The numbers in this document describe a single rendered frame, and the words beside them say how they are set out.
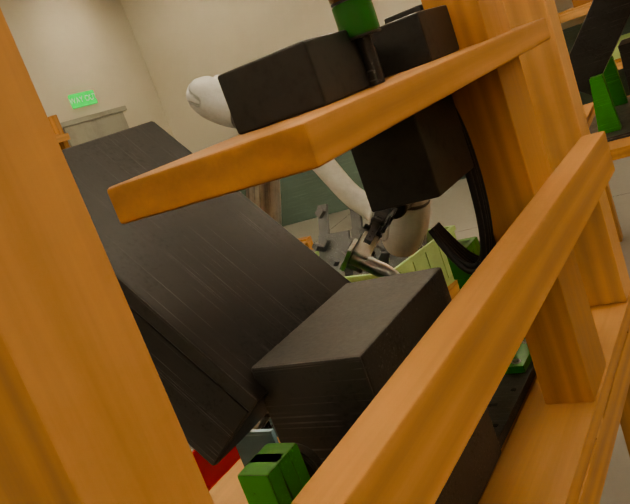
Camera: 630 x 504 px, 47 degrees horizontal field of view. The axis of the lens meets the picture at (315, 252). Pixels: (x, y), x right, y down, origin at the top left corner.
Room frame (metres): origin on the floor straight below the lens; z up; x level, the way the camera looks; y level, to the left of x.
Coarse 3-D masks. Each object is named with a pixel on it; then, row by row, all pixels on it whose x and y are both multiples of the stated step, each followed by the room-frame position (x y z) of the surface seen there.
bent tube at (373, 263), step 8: (352, 248) 1.31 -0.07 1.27; (352, 256) 1.31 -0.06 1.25; (344, 264) 1.32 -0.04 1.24; (352, 264) 1.32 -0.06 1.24; (360, 264) 1.31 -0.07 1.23; (368, 264) 1.30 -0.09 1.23; (376, 264) 1.30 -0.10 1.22; (384, 264) 1.31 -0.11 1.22; (368, 272) 1.31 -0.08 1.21; (376, 272) 1.30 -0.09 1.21; (384, 272) 1.30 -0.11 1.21; (392, 272) 1.30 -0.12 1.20
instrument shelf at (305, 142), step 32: (512, 32) 1.15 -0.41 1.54; (544, 32) 1.31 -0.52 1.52; (448, 64) 0.90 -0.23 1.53; (480, 64) 0.99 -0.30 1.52; (352, 96) 0.80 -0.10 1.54; (384, 96) 0.73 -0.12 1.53; (416, 96) 0.80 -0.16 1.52; (288, 128) 0.61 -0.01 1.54; (320, 128) 0.62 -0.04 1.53; (352, 128) 0.66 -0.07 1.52; (384, 128) 0.72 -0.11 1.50; (192, 160) 0.68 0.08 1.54; (224, 160) 0.65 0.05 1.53; (256, 160) 0.64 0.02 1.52; (288, 160) 0.62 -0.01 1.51; (320, 160) 0.61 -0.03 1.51; (128, 192) 0.73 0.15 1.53; (160, 192) 0.70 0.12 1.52; (192, 192) 0.68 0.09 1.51; (224, 192) 0.66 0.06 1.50
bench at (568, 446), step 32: (608, 320) 1.48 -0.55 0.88; (608, 352) 1.34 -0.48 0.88; (608, 384) 1.26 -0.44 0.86; (544, 416) 1.19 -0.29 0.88; (576, 416) 1.15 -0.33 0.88; (608, 416) 1.22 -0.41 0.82; (512, 448) 1.13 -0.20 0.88; (544, 448) 1.10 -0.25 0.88; (576, 448) 1.06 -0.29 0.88; (608, 448) 1.18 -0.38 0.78; (512, 480) 1.04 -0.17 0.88; (544, 480) 1.01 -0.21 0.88; (576, 480) 1.00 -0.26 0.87
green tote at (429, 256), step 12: (432, 240) 2.36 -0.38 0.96; (420, 252) 2.29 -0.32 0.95; (432, 252) 2.34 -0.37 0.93; (408, 264) 2.23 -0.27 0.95; (420, 264) 2.28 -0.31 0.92; (432, 264) 2.33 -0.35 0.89; (444, 264) 2.37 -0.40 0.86; (348, 276) 2.29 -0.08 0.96; (360, 276) 2.25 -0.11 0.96; (372, 276) 2.22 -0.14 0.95; (444, 276) 2.36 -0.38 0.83
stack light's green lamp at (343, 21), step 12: (348, 0) 0.90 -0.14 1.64; (360, 0) 0.90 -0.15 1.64; (336, 12) 0.91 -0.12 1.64; (348, 12) 0.90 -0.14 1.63; (360, 12) 0.90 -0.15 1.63; (372, 12) 0.91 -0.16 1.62; (336, 24) 0.92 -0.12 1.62; (348, 24) 0.90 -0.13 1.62; (360, 24) 0.90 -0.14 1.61; (372, 24) 0.90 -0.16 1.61; (360, 36) 0.90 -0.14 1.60
